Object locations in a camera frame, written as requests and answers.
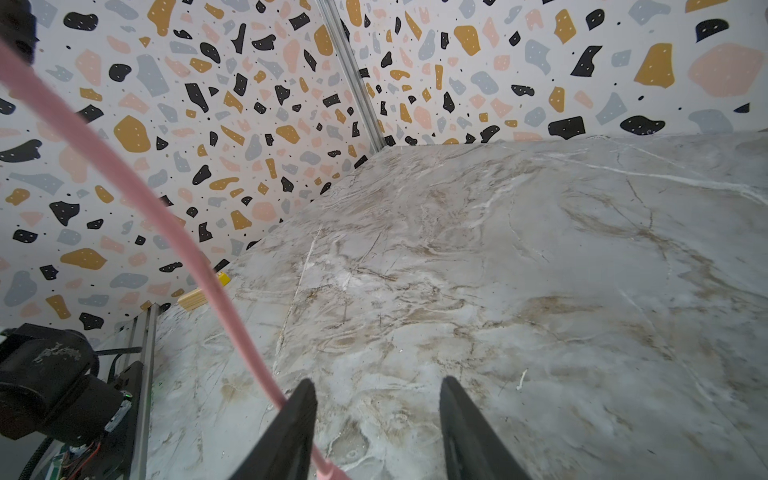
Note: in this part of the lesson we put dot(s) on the yellow toy block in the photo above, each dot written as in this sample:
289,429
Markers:
223,278

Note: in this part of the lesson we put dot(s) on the wooden block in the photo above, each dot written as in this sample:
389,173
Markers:
193,300

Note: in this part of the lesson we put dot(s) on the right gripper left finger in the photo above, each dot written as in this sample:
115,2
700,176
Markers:
284,450

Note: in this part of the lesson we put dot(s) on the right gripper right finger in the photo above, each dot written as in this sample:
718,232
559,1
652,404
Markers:
472,450

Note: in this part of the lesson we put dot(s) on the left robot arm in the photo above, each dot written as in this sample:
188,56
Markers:
50,385

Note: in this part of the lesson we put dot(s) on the left circuit board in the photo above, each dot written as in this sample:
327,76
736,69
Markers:
70,461

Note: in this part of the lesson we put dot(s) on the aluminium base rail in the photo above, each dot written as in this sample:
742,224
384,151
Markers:
127,361

